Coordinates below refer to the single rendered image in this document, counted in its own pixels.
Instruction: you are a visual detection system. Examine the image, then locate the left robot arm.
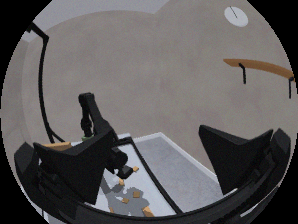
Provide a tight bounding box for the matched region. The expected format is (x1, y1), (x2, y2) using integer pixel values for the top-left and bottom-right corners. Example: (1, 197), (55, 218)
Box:
(78, 92), (128, 168)

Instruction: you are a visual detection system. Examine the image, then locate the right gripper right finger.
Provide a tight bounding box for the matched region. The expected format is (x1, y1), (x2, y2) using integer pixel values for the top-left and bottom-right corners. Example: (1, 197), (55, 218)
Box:
(198, 125), (273, 195)

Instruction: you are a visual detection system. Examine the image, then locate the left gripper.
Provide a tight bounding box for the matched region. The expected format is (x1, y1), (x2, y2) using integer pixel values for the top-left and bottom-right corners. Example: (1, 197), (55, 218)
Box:
(105, 159), (133, 180)

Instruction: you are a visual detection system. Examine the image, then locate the tan wooden board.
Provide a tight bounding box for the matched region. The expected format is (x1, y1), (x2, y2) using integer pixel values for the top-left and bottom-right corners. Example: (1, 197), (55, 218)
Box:
(43, 142), (72, 151)

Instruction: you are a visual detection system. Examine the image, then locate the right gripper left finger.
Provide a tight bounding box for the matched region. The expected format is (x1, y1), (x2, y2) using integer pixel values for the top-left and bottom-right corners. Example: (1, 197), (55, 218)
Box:
(33, 130), (114, 205)

